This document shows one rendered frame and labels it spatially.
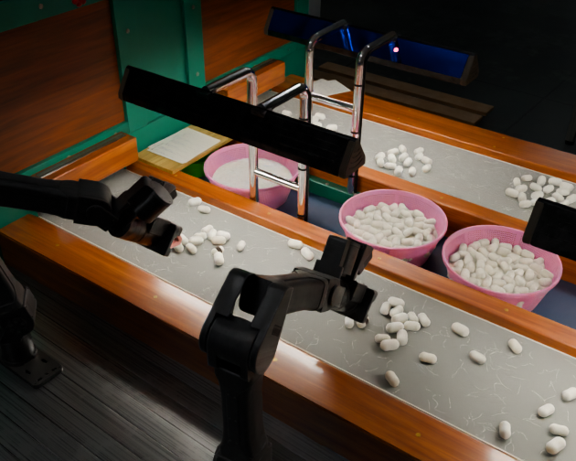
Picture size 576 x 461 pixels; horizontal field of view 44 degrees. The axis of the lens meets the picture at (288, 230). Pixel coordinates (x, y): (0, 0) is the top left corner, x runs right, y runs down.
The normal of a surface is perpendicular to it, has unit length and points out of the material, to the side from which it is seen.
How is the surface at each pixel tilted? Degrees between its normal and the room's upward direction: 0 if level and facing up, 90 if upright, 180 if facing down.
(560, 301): 0
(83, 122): 90
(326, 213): 0
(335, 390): 0
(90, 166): 90
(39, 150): 90
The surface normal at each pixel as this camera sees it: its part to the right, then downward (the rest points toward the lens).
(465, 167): 0.01, -0.82
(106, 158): 0.81, 0.33
